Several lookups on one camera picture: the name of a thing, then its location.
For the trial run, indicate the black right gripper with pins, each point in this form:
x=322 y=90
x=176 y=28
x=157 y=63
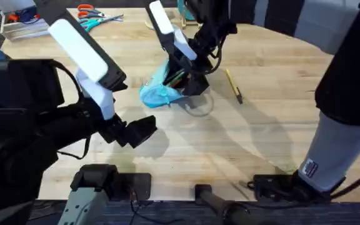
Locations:
x=202 y=47

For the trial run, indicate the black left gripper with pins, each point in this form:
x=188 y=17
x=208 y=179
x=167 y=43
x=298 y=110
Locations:
x=86 y=125

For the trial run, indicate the light blue zip bag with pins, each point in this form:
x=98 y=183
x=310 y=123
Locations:
x=155 y=93

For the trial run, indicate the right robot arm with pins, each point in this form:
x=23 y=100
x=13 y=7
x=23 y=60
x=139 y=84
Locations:
x=336 y=150

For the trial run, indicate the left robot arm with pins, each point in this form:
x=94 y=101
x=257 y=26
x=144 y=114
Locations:
x=11 y=162

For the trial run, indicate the yellow and black pen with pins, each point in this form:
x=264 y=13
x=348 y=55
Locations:
x=233 y=86

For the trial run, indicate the right wrist upright black plate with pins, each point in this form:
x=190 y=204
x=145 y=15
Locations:
x=161 y=22

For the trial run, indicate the wrist upright black plate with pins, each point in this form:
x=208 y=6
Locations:
x=83 y=50
x=161 y=22

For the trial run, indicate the wooden stand with teal part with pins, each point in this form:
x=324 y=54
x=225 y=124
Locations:
x=187 y=15

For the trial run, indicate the left wrist upright black plate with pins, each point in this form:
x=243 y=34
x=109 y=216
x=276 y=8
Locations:
x=83 y=50

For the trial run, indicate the white box with tools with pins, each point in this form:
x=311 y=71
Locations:
x=23 y=26

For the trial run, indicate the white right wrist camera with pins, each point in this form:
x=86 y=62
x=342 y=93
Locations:
x=184 y=43

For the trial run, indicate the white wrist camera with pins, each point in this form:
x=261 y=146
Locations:
x=100 y=95
x=184 y=43

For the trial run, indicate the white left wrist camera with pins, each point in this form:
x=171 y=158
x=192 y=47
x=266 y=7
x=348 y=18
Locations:
x=100 y=95

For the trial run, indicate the black pole on rail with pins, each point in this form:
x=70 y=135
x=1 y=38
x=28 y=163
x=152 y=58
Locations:
x=220 y=204

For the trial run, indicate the black rail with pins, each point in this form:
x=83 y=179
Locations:
x=292 y=215

